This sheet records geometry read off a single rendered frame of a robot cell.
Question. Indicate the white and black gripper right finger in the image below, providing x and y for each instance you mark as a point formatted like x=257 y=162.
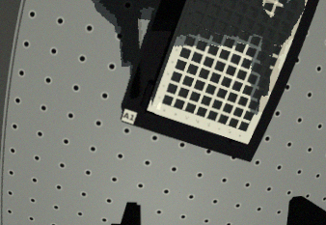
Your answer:
x=301 y=211

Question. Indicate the grey perforated base plate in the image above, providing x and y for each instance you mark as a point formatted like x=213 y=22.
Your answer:
x=68 y=159

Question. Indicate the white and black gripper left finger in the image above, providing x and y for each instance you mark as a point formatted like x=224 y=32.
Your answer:
x=131 y=215

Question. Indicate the white well plate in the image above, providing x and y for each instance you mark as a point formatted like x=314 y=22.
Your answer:
x=181 y=62

